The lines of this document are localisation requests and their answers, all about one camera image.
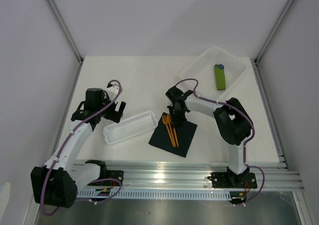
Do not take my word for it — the orange plastic knife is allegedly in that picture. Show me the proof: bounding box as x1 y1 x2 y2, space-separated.
166 114 179 147

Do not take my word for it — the orange plastic fork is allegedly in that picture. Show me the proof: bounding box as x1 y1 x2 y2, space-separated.
161 115 175 147

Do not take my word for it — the white narrow cutlery tray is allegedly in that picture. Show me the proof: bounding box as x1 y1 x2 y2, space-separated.
103 111 158 145

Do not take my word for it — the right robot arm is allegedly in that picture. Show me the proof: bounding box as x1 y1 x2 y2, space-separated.
165 86 255 187

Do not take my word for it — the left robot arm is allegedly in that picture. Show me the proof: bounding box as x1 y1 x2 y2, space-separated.
30 80 126 216

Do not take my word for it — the dark navy paper napkin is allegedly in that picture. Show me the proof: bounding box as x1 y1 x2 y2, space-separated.
149 118 197 158

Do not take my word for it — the green rolled napkin bundle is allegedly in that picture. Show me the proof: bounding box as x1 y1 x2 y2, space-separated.
214 64 226 90

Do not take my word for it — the large white basket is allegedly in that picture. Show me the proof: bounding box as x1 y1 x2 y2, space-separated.
180 46 248 99

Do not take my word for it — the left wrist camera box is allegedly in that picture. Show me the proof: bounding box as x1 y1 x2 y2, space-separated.
106 84 122 100

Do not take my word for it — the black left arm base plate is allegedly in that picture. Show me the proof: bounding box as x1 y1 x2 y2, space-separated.
99 170 124 187

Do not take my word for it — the aluminium frame rail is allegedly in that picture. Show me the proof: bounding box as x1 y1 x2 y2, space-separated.
106 160 305 191

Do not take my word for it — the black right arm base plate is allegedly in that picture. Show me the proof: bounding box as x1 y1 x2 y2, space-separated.
207 172 257 189

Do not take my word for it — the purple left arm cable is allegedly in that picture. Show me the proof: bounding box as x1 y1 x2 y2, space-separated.
41 80 124 216

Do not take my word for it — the white slotted cable duct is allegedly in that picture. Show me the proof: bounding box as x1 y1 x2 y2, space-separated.
77 188 231 201

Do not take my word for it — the left corner frame post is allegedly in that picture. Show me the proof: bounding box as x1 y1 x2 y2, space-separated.
44 0 84 64

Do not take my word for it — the corner frame post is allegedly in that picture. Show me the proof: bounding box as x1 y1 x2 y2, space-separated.
44 0 84 64
254 0 298 66

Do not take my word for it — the right corner frame post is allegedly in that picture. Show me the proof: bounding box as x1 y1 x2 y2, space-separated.
254 0 298 66

